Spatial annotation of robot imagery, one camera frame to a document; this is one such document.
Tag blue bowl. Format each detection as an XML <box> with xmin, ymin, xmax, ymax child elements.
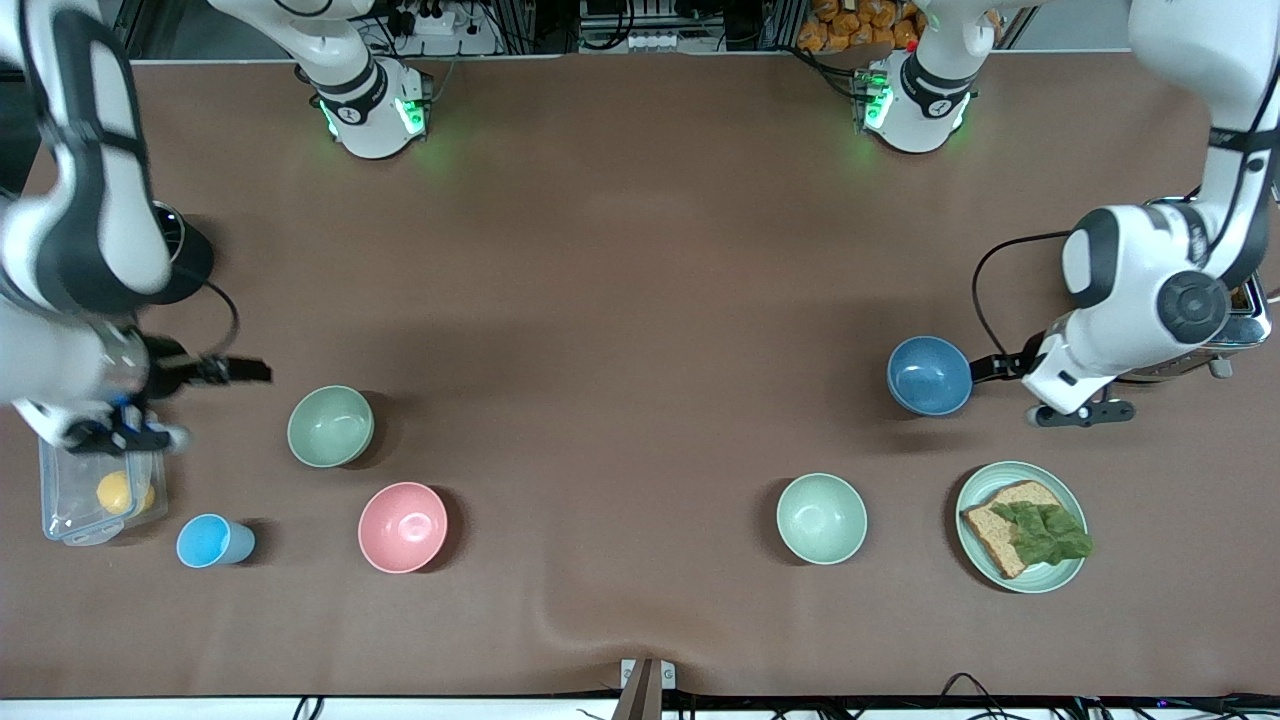
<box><xmin>887</xmin><ymin>336</ymin><xmax>974</xmax><ymax>417</ymax></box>

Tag sage green bowl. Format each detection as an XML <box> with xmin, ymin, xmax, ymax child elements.
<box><xmin>287</xmin><ymin>385</ymin><xmax>375</xmax><ymax>469</ymax></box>

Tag pale mint green bowl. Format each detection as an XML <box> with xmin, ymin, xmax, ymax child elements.
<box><xmin>776</xmin><ymin>472</ymin><xmax>869</xmax><ymax>566</ymax></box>

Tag pink bowl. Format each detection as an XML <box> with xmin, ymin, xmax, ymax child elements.
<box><xmin>358</xmin><ymin>482</ymin><xmax>449</xmax><ymax>575</ymax></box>

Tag glass lid with blue knob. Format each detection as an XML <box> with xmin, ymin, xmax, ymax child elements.
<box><xmin>153</xmin><ymin>202</ymin><xmax>188</xmax><ymax>263</ymax></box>

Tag yellow fruit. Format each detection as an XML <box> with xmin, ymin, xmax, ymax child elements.
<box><xmin>96</xmin><ymin>470</ymin><xmax>157</xmax><ymax>518</ymax></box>

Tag brown bread slice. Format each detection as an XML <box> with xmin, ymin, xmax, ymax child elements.
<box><xmin>960</xmin><ymin>480</ymin><xmax>1076</xmax><ymax>580</ymax></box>

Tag green lettuce leaf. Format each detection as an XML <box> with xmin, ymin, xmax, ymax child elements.
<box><xmin>990</xmin><ymin>500</ymin><xmax>1095</xmax><ymax>568</ymax></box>

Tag clear plastic food container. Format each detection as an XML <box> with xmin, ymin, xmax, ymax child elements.
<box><xmin>38</xmin><ymin>430</ymin><xmax>169</xmax><ymax>548</ymax></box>

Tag light blue cup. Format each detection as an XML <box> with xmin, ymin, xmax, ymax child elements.
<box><xmin>176</xmin><ymin>513</ymin><xmax>256</xmax><ymax>570</ymax></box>

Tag green plate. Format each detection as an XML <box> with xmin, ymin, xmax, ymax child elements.
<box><xmin>955</xmin><ymin>460</ymin><xmax>1089</xmax><ymax>595</ymax></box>

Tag beige and chrome toaster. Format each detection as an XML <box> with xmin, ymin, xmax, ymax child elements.
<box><xmin>1115</xmin><ymin>195</ymin><xmax>1274</xmax><ymax>383</ymax></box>

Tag orange packaged snacks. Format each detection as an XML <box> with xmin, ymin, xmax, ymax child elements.
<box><xmin>797</xmin><ymin>0</ymin><xmax>922</xmax><ymax>54</ymax></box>

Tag white power strip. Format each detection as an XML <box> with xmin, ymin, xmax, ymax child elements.
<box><xmin>396</xmin><ymin>5</ymin><xmax>462</xmax><ymax>37</ymax></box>

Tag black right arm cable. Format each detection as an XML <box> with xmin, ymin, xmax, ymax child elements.
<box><xmin>198</xmin><ymin>281</ymin><xmax>242</xmax><ymax>364</ymax></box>

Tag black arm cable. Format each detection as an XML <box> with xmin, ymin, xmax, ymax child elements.
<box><xmin>972</xmin><ymin>231</ymin><xmax>1077</xmax><ymax>360</ymax></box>
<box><xmin>198</xmin><ymin>281</ymin><xmax>242</xmax><ymax>364</ymax></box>

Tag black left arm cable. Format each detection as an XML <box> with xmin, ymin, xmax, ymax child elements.
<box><xmin>972</xmin><ymin>231</ymin><xmax>1077</xmax><ymax>360</ymax></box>

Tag black pot with blue handle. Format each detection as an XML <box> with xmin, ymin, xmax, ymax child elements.
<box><xmin>148</xmin><ymin>200</ymin><xmax>216</xmax><ymax>306</ymax></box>

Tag black cable loop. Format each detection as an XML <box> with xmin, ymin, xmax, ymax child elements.
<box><xmin>938</xmin><ymin>671</ymin><xmax>1013</xmax><ymax>720</ymax></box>

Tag metal table edge bracket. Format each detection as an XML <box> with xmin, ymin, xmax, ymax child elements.
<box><xmin>618</xmin><ymin>657</ymin><xmax>677</xmax><ymax>720</ymax></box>

